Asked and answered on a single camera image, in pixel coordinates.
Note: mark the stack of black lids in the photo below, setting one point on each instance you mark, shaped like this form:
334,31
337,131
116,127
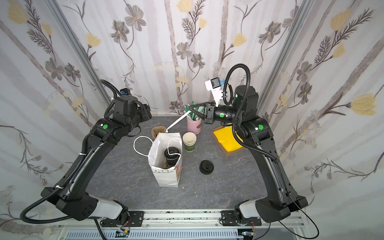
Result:
206,167

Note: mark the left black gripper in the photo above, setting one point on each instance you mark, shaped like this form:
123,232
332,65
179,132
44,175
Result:
145,111

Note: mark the aluminium mounting rail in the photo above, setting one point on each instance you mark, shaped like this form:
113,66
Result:
204,224

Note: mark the brown cardboard tray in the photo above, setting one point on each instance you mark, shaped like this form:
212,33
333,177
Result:
226,154

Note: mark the white cartoon paper gift bag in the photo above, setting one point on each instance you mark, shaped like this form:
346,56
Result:
157,161

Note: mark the green white straw bundle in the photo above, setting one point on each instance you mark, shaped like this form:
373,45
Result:
193,112

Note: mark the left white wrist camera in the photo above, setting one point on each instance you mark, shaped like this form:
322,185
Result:
125,91

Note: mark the stacked green paper cups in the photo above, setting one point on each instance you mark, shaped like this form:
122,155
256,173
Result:
189,140

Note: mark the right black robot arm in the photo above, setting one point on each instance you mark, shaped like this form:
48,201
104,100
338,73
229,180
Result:
257,136

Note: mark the yellow napkins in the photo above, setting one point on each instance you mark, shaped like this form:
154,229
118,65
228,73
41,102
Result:
226,139

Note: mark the black paper coffee cup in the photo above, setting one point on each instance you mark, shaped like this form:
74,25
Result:
171,162

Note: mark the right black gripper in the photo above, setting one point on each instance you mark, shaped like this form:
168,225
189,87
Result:
210,112

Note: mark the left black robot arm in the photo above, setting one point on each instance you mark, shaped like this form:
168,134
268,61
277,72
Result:
69,194

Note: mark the black cup lid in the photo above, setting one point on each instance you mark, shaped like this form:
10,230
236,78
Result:
172,153

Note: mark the pink cup holder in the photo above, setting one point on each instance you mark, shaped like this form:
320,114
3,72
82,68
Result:
194,126

